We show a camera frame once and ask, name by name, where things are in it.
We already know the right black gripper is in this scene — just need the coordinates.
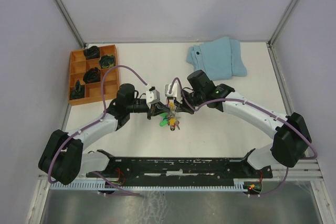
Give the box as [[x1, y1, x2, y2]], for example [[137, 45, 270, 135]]
[[174, 90, 205, 115]]

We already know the green key tag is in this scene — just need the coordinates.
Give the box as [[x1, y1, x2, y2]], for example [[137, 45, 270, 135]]
[[160, 113, 169, 127]]

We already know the red handled metal key organizer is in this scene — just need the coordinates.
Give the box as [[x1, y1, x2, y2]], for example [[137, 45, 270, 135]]
[[167, 109, 179, 119]]

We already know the yellow key tag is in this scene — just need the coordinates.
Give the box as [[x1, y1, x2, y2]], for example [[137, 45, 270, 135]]
[[169, 118, 176, 126]]

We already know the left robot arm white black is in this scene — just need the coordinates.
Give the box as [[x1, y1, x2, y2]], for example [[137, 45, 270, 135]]
[[38, 83, 169, 185]]

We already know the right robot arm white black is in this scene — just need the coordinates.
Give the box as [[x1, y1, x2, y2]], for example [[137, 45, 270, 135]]
[[165, 70, 312, 177]]

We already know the folded light blue cloth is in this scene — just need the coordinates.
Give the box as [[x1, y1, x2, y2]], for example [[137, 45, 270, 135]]
[[186, 37, 247, 81]]

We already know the orange compartment tray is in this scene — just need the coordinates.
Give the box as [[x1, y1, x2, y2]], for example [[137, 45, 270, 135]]
[[68, 45, 120, 105]]

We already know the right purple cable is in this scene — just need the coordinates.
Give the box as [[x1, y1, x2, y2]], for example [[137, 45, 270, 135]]
[[169, 77, 317, 198]]

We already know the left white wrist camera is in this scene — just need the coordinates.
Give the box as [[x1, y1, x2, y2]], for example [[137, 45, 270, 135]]
[[145, 86, 160, 109]]

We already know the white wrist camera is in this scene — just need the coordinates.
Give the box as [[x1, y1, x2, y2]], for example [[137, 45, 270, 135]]
[[165, 82, 183, 104], [145, 86, 160, 109]]

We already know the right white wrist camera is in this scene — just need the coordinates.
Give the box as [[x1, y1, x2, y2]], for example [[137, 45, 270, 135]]
[[165, 82, 183, 104]]

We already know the green black cable bundle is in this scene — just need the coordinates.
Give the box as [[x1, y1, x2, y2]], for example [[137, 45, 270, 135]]
[[98, 54, 116, 69]]

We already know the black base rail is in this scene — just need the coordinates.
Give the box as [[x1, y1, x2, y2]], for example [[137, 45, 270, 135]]
[[98, 150, 273, 186]]

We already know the black red cable bundle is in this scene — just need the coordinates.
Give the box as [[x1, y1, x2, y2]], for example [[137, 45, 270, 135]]
[[82, 67, 102, 83]]

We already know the black cable bundle bottom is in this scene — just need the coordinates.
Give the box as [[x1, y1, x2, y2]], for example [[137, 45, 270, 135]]
[[69, 79, 86, 101]]

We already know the black cable bundle top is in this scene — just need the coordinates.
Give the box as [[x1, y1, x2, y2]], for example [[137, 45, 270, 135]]
[[83, 46, 101, 59]]

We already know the light blue cable duct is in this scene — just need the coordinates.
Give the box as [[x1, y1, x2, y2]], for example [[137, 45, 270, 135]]
[[50, 179, 248, 193]]

